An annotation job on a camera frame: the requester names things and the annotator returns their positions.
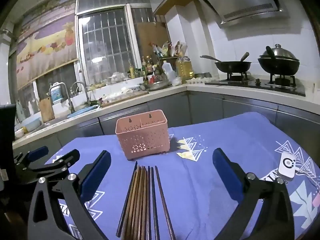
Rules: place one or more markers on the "white round device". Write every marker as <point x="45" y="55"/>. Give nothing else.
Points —
<point x="287" y="165"/>

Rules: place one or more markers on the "barred window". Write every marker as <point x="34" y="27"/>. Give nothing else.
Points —
<point x="107" y="42"/>

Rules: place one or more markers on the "fruit print window blind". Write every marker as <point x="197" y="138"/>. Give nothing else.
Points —
<point x="46" y="40"/>

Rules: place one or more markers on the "steel bowl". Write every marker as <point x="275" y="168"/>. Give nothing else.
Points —
<point x="158" y="85"/>

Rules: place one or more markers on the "brown wooden chopstick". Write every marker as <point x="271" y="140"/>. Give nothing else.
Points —
<point x="143" y="207"/>
<point x="138" y="204"/>
<point x="128" y="233"/>

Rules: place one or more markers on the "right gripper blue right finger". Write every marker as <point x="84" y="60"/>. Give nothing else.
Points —
<point x="275" y="220"/>

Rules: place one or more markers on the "black gas stove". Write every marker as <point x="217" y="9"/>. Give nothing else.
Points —
<point x="284" y="84"/>

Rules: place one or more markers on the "wooden cutting board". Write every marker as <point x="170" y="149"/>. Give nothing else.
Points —
<point x="46" y="110"/>

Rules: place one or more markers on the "chrome kitchen faucet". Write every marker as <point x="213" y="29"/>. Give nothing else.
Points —
<point x="56" y="94"/>

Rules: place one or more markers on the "blue plastic basin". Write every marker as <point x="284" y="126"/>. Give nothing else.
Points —
<point x="82" y="111"/>

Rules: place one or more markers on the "pink perforated utensil basket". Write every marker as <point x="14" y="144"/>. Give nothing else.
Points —
<point x="143" y="134"/>

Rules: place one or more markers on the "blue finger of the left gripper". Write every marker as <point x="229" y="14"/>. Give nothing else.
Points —
<point x="37" y="152"/>
<point x="60" y="166"/>

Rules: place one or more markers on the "yellow cooking oil bottle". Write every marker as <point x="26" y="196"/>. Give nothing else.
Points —
<point x="184" y="68"/>

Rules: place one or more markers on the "wok with steel lid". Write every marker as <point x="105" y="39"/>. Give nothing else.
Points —
<point x="279" y="61"/>

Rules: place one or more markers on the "white plastic jug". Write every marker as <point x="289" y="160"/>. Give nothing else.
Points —
<point x="168" y="70"/>

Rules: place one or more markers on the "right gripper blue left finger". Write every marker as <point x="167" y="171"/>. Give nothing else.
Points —
<point x="46" y="219"/>

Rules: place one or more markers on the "egg tray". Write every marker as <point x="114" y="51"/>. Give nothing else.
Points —
<point x="199" y="80"/>

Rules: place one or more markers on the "blue patterned tablecloth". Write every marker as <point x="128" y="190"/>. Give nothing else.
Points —
<point x="198" y="202"/>

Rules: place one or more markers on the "dark reddish chopstick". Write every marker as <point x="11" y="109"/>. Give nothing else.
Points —
<point x="165" y="208"/>

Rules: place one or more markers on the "long wooden board with dumplings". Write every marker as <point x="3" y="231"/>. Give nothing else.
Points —
<point x="125" y="97"/>

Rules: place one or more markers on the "black wok with handle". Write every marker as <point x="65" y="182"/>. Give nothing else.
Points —
<point x="241" y="66"/>

